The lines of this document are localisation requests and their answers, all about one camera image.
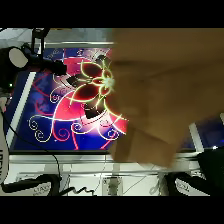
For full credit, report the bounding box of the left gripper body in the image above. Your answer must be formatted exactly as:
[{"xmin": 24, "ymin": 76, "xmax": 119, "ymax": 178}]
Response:
[{"xmin": 41, "ymin": 58, "xmax": 68, "ymax": 77}]

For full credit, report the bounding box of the brown garment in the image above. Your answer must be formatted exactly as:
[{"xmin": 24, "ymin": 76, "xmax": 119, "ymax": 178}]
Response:
[{"xmin": 106, "ymin": 28, "xmax": 224, "ymax": 168}]

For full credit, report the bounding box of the black garment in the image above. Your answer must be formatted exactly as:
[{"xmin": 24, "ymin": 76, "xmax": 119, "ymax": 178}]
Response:
[{"xmin": 196, "ymin": 146, "xmax": 224, "ymax": 197}]

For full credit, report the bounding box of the black cable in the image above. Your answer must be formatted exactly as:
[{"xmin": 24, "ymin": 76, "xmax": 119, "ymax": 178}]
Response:
[
  {"xmin": 61, "ymin": 185, "xmax": 98, "ymax": 197},
  {"xmin": 0, "ymin": 106, "xmax": 63, "ymax": 181}
]

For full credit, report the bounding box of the silver frame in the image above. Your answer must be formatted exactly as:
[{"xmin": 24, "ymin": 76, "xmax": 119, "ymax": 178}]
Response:
[{"xmin": 0, "ymin": 39, "xmax": 224, "ymax": 197}]

